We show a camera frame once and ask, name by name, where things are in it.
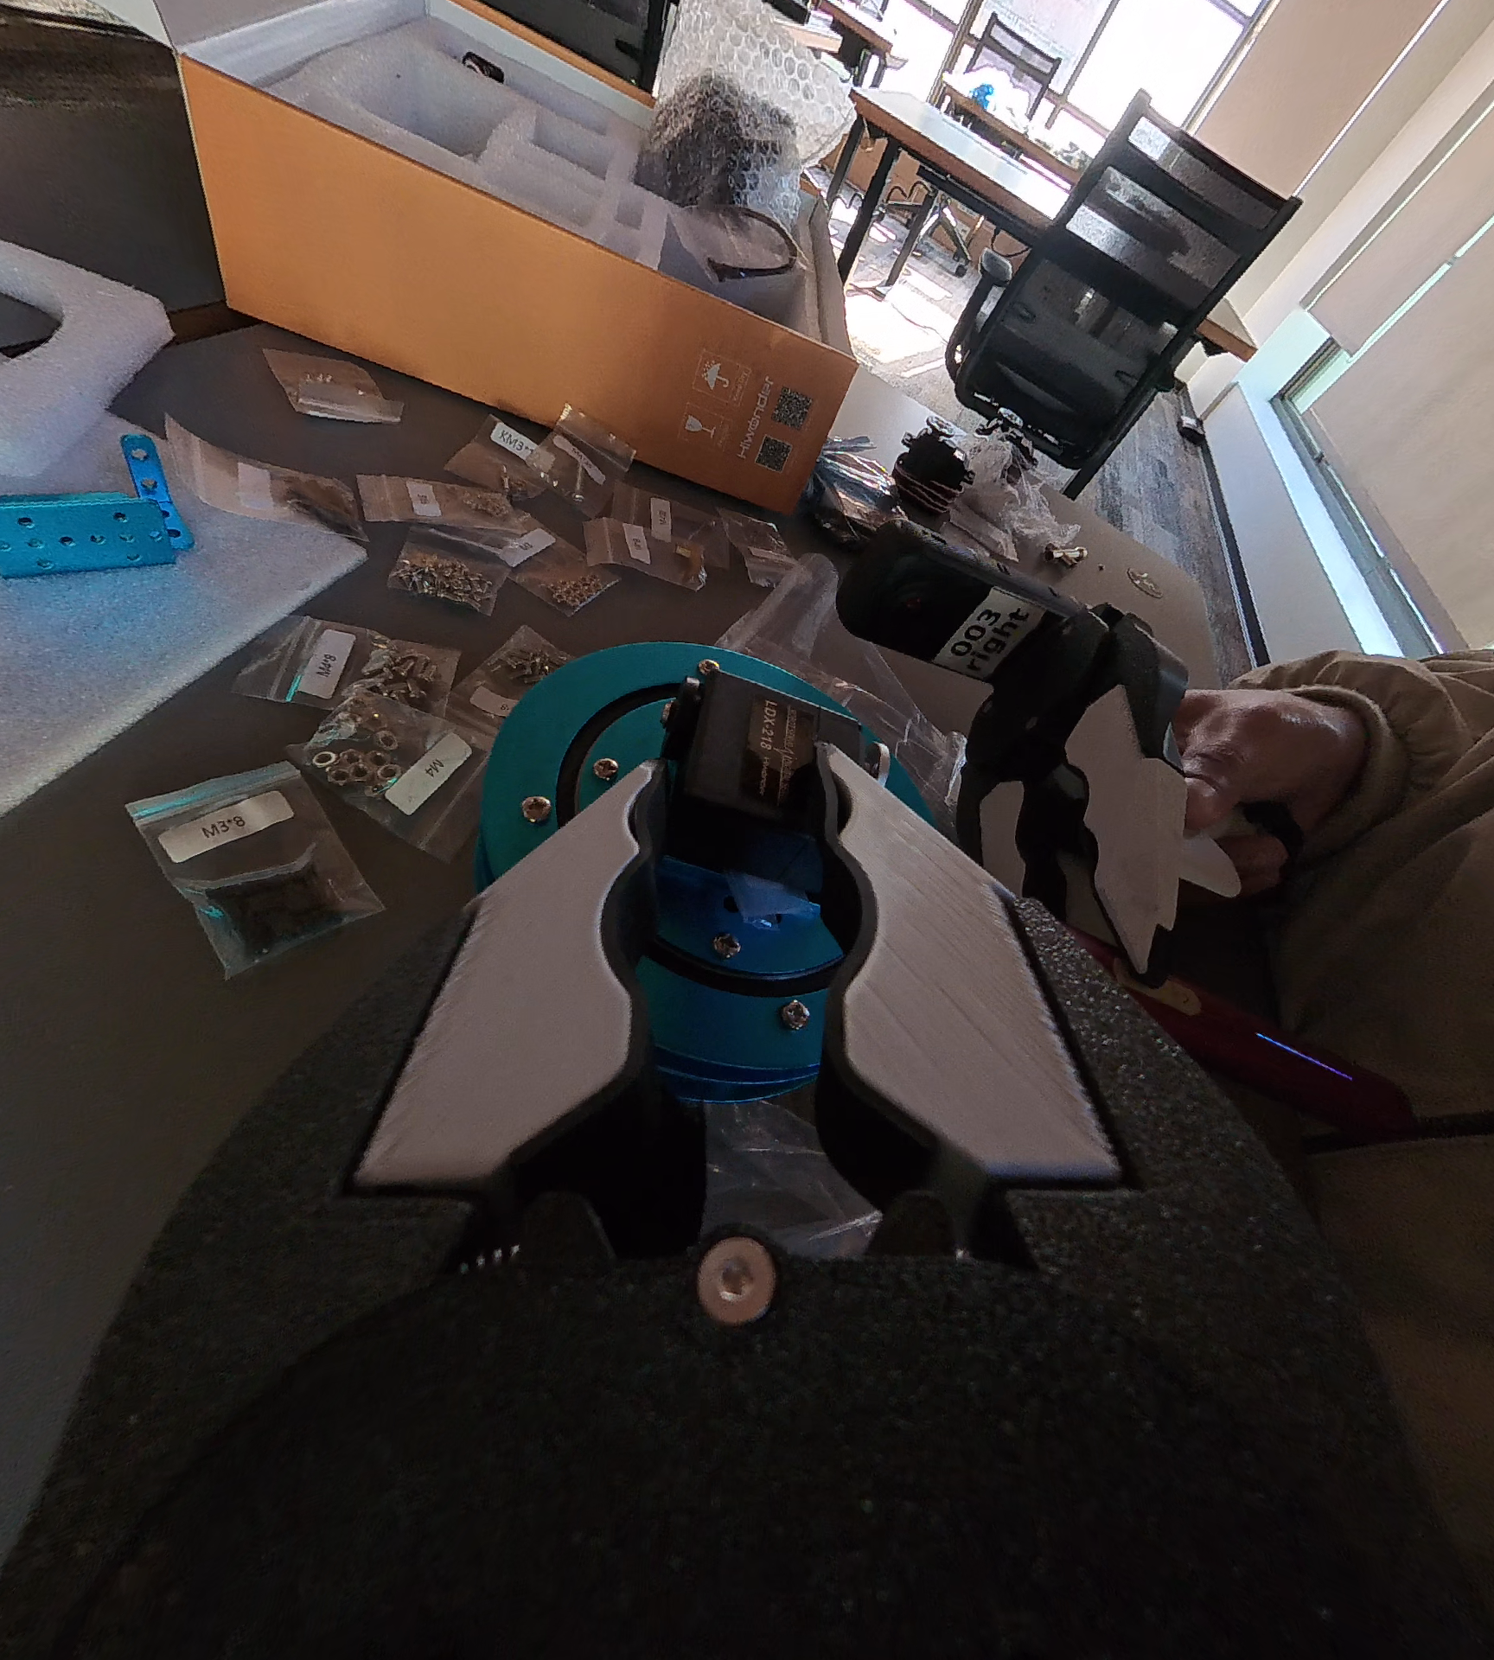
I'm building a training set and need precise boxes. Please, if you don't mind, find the blue U-shaped metal bracket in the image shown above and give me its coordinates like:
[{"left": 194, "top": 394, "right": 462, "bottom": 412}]
[{"left": 0, "top": 433, "right": 200, "bottom": 580}]

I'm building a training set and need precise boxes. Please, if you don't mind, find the white foam block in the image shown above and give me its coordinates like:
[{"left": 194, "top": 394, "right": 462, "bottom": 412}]
[{"left": 0, "top": 213, "right": 179, "bottom": 476}]

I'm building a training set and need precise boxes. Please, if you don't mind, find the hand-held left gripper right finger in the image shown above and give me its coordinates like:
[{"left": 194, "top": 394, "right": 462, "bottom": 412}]
[{"left": 813, "top": 752, "right": 1128, "bottom": 1187}]

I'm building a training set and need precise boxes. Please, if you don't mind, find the bubble wrap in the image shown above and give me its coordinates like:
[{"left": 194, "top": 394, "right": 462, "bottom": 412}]
[{"left": 636, "top": 0, "right": 860, "bottom": 222}]

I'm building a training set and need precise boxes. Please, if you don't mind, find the white roller blind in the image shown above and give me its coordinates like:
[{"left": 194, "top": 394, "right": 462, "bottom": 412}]
[{"left": 1194, "top": 0, "right": 1494, "bottom": 656}]

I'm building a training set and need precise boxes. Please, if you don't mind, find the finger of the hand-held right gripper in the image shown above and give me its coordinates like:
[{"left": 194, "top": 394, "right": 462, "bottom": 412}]
[
  {"left": 956, "top": 707, "right": 1118, "bottom": 941},
  {"left": 1063, "top": 685, "right": 1245, "bottom": 980}
]

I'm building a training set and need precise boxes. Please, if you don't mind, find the black servo motor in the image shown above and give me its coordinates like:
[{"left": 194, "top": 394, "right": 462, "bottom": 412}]
[{"left": 891, "top": 425, "right": 999, "bottom": 523}]

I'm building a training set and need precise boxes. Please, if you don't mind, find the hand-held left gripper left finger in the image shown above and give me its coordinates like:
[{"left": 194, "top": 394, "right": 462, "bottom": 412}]
[{"left": 356, "top": 761, "right": 673, "bottom": 1197}]

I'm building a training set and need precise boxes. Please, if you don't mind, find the black office chair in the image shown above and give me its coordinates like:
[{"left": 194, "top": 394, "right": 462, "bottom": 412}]
[{"left": 948, "top": 88, "right": 1304, "bottom": 500}]

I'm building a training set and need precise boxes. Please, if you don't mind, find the wooden background table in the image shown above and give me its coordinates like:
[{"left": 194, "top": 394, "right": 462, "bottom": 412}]
[{"left": 813, "top": 0, "right": 1259, "bottom": 359}]

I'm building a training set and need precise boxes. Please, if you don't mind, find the orange cardboard box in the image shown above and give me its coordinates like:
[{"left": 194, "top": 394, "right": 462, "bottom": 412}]
[{"left": 177, "top": 0, "right": 862, "bottom": 515}]

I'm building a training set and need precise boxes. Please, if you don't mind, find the red electric screwdriver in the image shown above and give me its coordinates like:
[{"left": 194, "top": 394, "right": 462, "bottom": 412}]
[{"left": 1073, "top": 927, "right": 1425, "bottom": 1142}]

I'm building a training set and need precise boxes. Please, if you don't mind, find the white foam sheet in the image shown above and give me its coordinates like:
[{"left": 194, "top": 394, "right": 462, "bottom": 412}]
[{"left": 0, "top": 412, "right": 374, "bottom": 873}]

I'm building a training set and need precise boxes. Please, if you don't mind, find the pile of small screw bags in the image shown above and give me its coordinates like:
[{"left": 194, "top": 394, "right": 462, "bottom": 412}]
[{"left": 126, "top": 343, "right": 817, "bottom": 982}]

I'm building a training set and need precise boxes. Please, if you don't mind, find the large clear plastic bag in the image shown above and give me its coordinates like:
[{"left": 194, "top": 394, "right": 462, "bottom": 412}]
[{"left": 696, "top": 550, "right": 974, "bottom": 1273}]

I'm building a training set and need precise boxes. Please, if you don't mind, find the person's right hand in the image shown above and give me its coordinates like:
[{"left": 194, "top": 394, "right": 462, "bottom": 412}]
[{"left": 1169, "top": 685, "right": 1372, "bottom": 898}]

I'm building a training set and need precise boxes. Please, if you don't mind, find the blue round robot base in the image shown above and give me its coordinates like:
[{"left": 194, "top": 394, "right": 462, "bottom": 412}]
[{"left": 476, "top": 640, "right": 944, "bottom": 1109}]

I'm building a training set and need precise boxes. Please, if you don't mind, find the person's right forearm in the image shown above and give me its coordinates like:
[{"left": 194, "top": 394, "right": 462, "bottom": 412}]
[{"left": 1227, "top": 646, "right": 1494, "bottom": 845}]

